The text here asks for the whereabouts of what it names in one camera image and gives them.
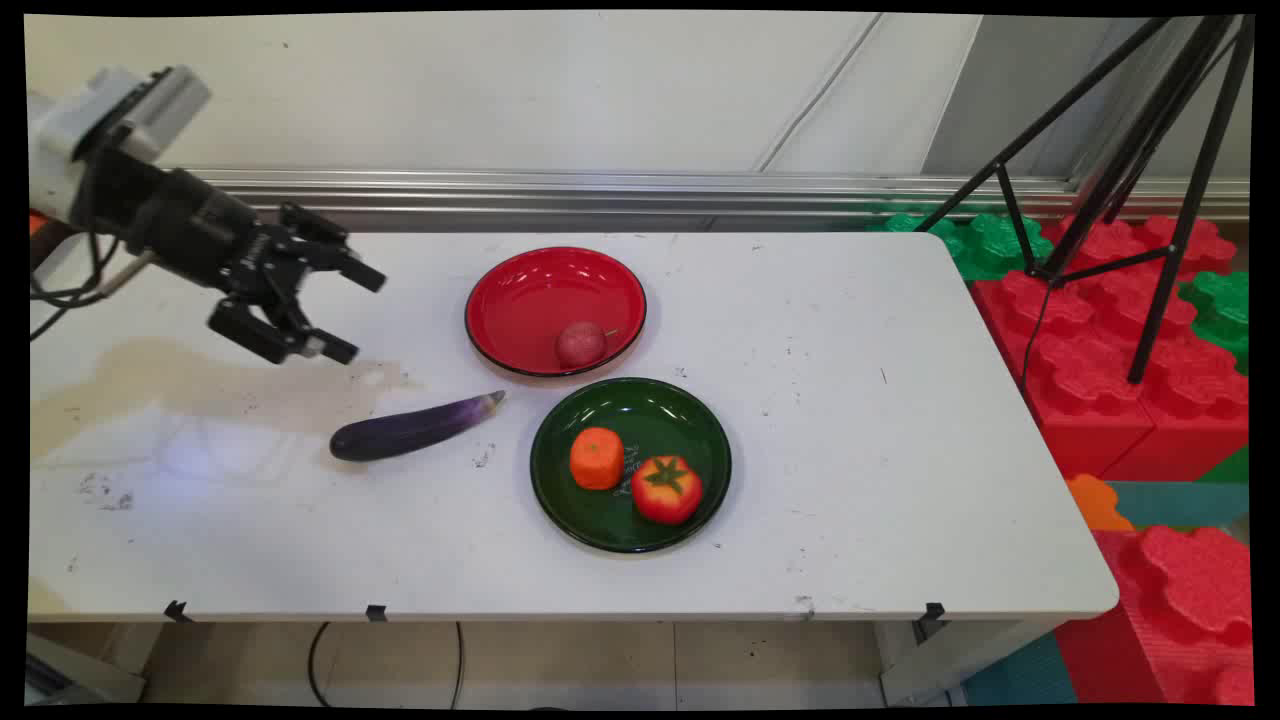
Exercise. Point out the orange toy mandarin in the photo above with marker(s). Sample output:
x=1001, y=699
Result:
x=596, y=459

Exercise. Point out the purple toy eggplant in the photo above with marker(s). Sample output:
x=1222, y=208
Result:
x=400, y=432

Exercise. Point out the green foam block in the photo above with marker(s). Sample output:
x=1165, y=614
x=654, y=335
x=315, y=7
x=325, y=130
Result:
x=985, y=245
x=1222, y=310

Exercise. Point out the orange foam piece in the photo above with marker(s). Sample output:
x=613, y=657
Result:
x=1095, y=505

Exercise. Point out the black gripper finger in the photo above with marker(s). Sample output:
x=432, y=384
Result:
x=340, y=262
x=270, y=338

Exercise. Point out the red toy tomato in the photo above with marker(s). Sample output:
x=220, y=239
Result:
x=666, y=492

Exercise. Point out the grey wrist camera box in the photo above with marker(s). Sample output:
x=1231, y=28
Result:
x=160, y=100

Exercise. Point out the black tripod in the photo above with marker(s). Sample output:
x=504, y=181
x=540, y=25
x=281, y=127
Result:
x=1165, y=130

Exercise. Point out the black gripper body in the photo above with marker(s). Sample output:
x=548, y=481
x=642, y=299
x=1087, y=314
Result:
x=190, y=230

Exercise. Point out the dark red round toy fruit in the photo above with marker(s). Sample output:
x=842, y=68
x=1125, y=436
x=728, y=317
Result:
x=581, y=344

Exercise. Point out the large red foam block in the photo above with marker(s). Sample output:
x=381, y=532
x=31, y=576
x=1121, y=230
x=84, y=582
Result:
x=1070, y=400

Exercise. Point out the grey base plate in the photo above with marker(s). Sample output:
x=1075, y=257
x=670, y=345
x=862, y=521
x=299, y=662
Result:
x=80, y=675

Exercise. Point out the teal foam mat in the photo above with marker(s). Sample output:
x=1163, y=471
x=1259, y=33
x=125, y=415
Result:
x=1020, y=675
x=1185, y=503

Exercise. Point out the red plate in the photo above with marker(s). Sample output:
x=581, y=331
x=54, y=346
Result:
x=540, y=300

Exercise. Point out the dark green plate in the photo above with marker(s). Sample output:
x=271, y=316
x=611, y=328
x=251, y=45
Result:
x=610, y=520

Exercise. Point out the white table leg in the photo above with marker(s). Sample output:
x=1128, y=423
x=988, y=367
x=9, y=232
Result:
x=950, y=660

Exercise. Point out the aluminium wall rail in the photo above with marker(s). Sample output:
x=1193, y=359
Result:
x=700, y=190

